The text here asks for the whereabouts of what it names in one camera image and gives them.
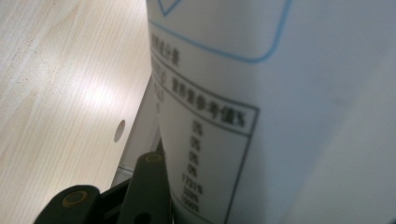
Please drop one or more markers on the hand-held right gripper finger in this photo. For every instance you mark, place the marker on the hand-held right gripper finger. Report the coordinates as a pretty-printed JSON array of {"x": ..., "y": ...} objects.
[{"x": 146, "y": 189}]

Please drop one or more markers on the white blue-printed plastic bag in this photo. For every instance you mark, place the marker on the white blue-printed plastic bag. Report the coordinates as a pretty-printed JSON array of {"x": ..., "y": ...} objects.
[{"x": 295, "y": 124}]

